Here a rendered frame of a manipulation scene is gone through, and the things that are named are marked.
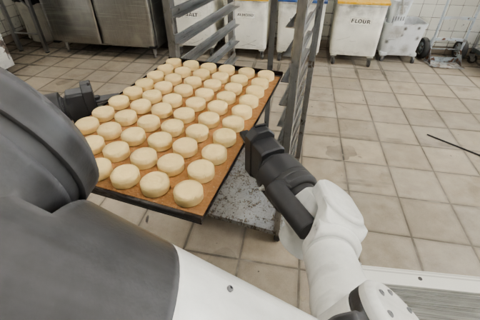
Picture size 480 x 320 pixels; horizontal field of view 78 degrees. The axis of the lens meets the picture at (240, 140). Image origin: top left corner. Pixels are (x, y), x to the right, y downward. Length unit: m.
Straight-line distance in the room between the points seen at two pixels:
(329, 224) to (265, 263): 1.23
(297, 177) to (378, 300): 0.29
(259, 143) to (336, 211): 0.21
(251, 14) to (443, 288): 3.41
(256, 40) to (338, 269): 3.57
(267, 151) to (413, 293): 0.35
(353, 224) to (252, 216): 1.20
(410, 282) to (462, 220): 1.60
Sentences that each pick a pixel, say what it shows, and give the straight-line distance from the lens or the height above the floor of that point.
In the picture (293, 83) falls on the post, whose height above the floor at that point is 0.95.
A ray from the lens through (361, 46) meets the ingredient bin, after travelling 3.86.
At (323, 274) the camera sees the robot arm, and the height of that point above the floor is 1.08.
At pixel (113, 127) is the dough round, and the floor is 1.02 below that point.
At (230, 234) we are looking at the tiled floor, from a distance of 1.72.
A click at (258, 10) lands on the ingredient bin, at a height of 0.59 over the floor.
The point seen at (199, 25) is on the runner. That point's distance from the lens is 1.31.
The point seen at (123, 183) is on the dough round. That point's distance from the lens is 0.56.
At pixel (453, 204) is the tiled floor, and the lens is 2.27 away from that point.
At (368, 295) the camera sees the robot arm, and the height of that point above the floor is 1.17.
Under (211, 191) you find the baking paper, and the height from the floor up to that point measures 1.00.
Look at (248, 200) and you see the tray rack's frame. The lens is 1.68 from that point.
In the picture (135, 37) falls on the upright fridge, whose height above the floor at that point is 0.28.
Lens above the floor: 1.38
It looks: 36 degrees down
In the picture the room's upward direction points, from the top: straight up
